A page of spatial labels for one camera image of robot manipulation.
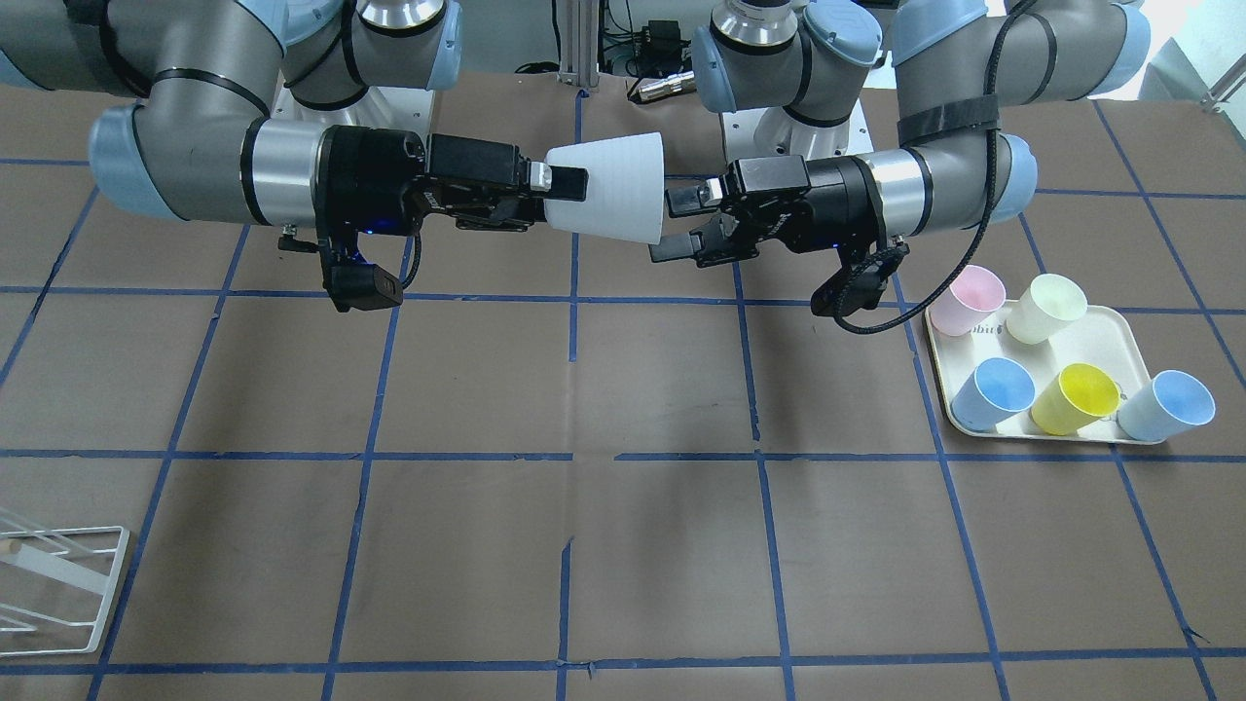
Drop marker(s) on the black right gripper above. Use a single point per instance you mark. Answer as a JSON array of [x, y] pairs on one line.
[[373, 177]]

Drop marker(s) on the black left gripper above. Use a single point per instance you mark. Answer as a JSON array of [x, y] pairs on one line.
[[834, 202]]

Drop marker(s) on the pale grey plastic cup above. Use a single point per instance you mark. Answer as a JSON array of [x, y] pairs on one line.
[[625, 188]]

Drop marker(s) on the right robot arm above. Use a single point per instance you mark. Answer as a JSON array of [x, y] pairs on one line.
[[240, 112]]

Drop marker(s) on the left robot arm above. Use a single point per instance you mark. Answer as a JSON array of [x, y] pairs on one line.
[[956, 67]]

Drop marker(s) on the pink plastic cup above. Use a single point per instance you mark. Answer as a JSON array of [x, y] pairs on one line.
[[975, 294]]

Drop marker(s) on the pale green plastic cup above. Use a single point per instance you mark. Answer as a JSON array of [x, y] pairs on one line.
[[1050, 304]]

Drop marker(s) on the yellow plastic cup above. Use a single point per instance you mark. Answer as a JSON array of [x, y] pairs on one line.
[[1079, 395]]

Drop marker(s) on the light blue plastic cup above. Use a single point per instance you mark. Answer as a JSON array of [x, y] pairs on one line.
[[1173, 402]]

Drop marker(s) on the silver metal connector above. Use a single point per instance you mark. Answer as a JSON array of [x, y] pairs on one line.
[[648, 90]]

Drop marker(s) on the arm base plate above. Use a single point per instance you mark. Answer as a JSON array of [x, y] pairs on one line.
[[770, 132], [383, 107]]

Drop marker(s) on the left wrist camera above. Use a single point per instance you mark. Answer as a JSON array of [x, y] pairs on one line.
[[858, 286]]

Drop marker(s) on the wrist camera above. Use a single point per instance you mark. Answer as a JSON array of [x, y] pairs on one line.
[[858, 286], [349, 280]]

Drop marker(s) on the aluminium frame post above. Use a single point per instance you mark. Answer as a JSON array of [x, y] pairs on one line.
[[579, 26]]

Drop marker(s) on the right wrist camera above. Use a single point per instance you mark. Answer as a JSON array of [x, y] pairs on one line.
[[349, 280]]

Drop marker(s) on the white wire cup rack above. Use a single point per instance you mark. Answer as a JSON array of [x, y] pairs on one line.
[[59, 586]]

